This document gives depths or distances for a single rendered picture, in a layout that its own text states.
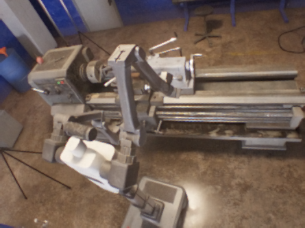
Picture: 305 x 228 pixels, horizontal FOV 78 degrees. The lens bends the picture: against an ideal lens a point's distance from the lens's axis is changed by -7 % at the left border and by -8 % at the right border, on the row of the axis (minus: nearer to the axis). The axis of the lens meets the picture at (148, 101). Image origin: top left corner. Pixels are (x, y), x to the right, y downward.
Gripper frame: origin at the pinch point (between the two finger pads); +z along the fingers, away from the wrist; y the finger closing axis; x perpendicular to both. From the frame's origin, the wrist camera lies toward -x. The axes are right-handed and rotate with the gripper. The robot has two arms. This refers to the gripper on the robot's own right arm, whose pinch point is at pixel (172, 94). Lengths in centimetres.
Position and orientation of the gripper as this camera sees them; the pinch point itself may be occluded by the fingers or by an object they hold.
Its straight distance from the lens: 138.9
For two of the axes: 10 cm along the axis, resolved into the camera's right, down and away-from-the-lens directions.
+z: 4.0, 1.6, 9.0
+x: -1.7, 9.8, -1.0
